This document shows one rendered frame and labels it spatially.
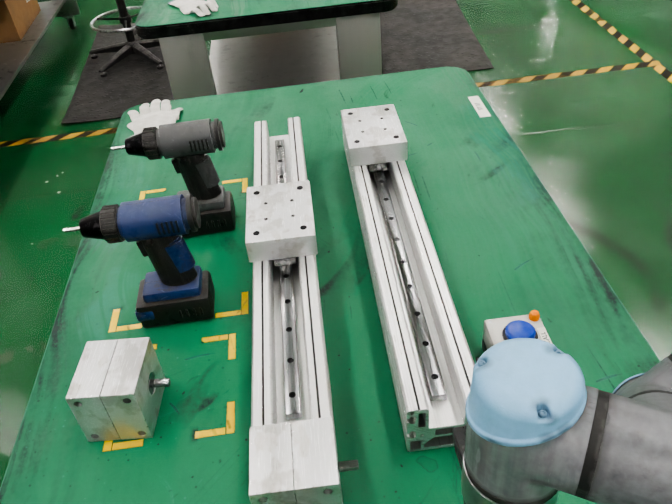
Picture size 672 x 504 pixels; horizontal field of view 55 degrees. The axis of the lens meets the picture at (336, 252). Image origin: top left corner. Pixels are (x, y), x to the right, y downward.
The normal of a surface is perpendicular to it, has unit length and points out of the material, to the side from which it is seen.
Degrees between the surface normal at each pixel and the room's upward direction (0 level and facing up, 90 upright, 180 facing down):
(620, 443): 29
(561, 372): 1
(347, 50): 90
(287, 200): 0
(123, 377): 0
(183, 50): 90
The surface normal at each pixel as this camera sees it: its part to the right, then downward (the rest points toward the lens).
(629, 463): -0.36, -0.13
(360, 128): -0.08, -0.77
